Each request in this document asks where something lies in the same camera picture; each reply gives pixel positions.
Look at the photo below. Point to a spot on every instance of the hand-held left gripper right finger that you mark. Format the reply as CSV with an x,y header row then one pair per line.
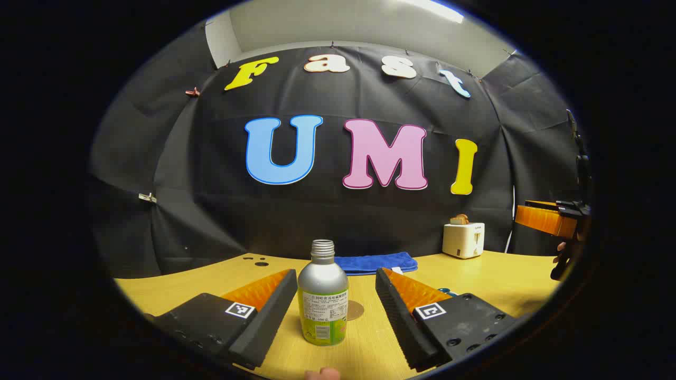
x,y
396,322

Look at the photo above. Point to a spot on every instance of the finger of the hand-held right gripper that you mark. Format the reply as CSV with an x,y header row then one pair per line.
x,y
538,219

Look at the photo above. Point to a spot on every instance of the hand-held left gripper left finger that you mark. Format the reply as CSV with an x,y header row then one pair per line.
x,y
269,316

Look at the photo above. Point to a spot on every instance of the round brown coaster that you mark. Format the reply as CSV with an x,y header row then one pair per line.
x,y
355,311

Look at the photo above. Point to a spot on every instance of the silver green-label water bottle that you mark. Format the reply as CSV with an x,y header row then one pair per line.
x,y
322,285

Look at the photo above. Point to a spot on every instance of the folded blue towel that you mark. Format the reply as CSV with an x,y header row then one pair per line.
x,y
369,262

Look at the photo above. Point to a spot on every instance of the toast slice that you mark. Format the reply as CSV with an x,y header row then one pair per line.
x,y
459,219

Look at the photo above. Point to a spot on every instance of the white toaster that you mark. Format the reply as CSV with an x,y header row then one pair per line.
x,y
462,240

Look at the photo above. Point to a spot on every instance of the black backdrop cloth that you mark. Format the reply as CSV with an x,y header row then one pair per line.
x,y
317,211

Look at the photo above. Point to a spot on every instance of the metal binder clip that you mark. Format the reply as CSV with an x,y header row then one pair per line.
x,y
147,198

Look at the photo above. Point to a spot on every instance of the copper red clip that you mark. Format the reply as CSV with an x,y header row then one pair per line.
x,y
193,92

